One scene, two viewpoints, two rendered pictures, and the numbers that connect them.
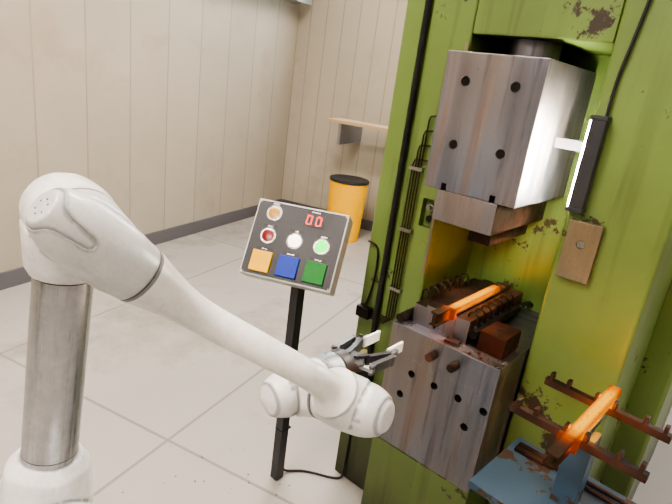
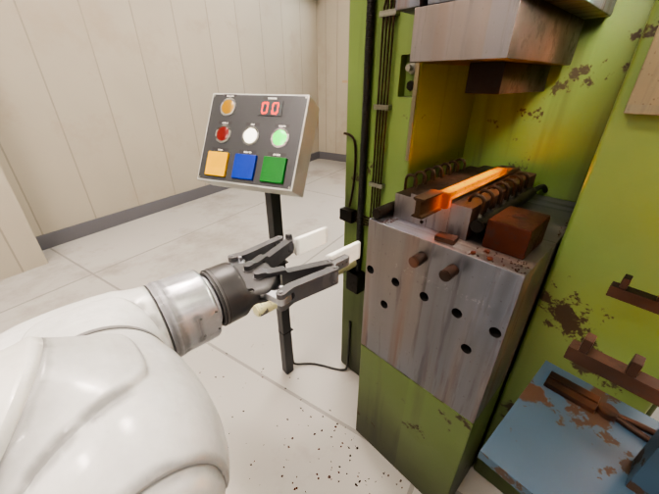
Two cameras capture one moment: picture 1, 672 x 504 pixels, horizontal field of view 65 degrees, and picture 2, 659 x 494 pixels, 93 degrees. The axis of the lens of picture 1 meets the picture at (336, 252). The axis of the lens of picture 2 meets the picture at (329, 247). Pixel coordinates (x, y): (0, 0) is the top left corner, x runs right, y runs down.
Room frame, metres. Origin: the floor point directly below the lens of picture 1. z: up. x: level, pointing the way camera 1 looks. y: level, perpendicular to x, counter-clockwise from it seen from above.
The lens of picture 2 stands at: (0.82, -0.22, 1.24)
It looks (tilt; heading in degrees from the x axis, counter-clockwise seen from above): 28 degrees down; 8
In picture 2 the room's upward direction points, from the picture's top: straight up
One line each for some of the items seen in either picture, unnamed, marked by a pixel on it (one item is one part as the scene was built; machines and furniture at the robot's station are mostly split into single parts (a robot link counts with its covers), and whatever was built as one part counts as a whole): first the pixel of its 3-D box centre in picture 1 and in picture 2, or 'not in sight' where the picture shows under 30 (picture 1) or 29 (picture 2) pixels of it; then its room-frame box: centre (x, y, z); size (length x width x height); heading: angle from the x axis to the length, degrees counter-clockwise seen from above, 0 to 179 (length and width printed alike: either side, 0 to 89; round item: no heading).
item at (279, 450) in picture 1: (289, 367); (279, 276); (1.83, 0.12, 0.54); 0.04 x 0.04 x 1.08; 51
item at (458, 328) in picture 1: (470, 304); (469, 192); (1.71, -0.49, 0.96); 0.42 x 0.20 x 0.09; 141
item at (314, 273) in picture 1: (314, 273); (274, 170); (1.69, 0.06, 1.01); 0.07 x 0.05 x 0.07; 76
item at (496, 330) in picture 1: (499, 339); (516, 230); (1.48, -0.54, 0.95); 0.12 x 0.09 x 0.07; 141
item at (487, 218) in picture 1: (493, 205); (501, 39); (1.71, -0.49, 1.32); 0.42 x 0.20 x 0.10; 141
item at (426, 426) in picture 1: (470, 376); (470, 277); (1.69, -0.54, 0.69); 0.56 x 0.38 x 0.45; 141
